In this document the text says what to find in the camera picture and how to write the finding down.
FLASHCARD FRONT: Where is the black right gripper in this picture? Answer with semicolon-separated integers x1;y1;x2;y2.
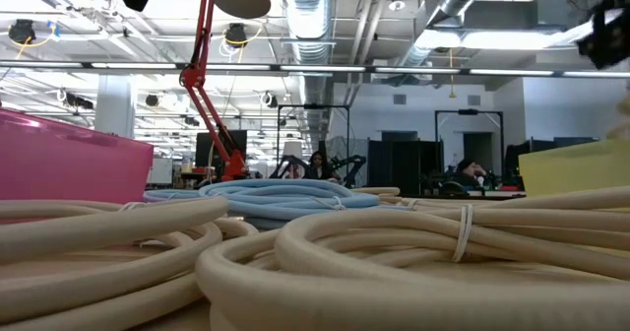
575;0;630;71

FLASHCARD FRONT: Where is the light blue cable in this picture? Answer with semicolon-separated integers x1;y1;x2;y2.
143;178;414;232

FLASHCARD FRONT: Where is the beige cable large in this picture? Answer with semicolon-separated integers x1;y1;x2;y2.
195;185;630;331

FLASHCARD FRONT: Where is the red desk lamp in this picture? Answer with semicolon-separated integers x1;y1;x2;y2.
179;0;273;183

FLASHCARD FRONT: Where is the white column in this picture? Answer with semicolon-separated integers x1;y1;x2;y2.
94;74;138;140

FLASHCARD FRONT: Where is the yellow plastic bin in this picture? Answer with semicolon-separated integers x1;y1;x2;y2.
518;138;630;198

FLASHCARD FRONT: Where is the black monitor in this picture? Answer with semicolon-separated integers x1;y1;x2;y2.
195;129;248;170

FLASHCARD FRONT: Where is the white cabinet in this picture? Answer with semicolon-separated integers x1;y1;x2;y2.
147;157;174;185

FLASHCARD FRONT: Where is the pink plastic bin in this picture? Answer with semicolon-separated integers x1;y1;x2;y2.
0;107;156;224

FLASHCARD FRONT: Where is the person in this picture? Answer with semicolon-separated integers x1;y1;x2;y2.
305;150;342;182
453;158;494;190

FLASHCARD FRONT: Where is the black partition panel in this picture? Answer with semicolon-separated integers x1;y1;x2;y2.
367;139;444;197

